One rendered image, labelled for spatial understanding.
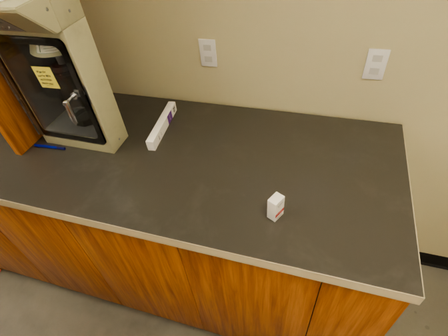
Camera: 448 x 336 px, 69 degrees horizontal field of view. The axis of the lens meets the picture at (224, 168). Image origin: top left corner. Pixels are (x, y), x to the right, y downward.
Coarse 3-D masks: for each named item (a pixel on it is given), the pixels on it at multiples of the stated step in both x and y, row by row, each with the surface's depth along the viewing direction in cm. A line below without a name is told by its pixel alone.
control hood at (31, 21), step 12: (12, 0) 81; (24, 0) 81; (36, 0) 82; (48, 0) 85; (0, 12) 79; (12, 12) 78; (24, 12) 79; (36, 12) 82; (48, 12) 86; (12, 24) 87; (24, 24) 85; (36, 24) 84; (48, 24) 86
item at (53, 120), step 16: (0, 48) 102; (16, 48) 100; (32, 48) 98; (48, 48) 96; (64, 48) 94; (16, 64) 104; (32, 64) 102; (48, 64) 100; (64, 64) 98; (16, 80) 110; (32, 80) 107; (64, 80) 103; (32, 96) 113; (48, 96) 111; (64, 96) 108; (80, 96) 106; (32, 112) 120; (48, 112) 117; (64, 112) 114; (80, 112) 111; (48, 128) 123; (64, 128) 120; (80, 128) 118; (96, 128) 115
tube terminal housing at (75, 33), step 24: (72, 0) 93; (72, 24) 94; (72, 48) 96; (96, 48) 105; (96, 72) 107; (96, 96) 109; (120, 120) 124; (72, 144) 128; (96, 144) 123; (120, 144) 127
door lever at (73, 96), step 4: (72, 96) 105; (76, 96) 106; (64, 100) 104; (68, 100) 104; (64, 104) 103; (68, 104) 104; (68, 108) 104; (68, 112) 105; (72, 112) 106; (72, 116) 106; (72, 120) 108; (76, 120) 108; (76, 124) 109
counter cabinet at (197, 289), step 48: (0, 240) 152; (48, 240) 134; (96, 240) 119; (144, 240) 107; (96, 288) 160; (144, 288) 140; (192, 288) 124; (240, 288) 111; (288, 288) 101; (336, 288) 92
